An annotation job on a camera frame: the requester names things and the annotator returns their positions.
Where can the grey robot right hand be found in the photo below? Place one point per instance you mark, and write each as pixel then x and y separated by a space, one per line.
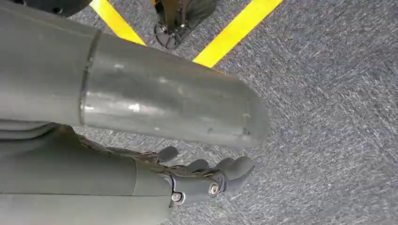
pixel 161 102

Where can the black robot foot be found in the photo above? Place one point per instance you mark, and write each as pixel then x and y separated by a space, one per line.
pixel 177 21

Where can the yellow floor tape square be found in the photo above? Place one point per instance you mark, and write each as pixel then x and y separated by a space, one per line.
pixel 236 29

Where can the black robot leg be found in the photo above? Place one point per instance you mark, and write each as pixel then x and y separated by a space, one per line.
pixel 59 6

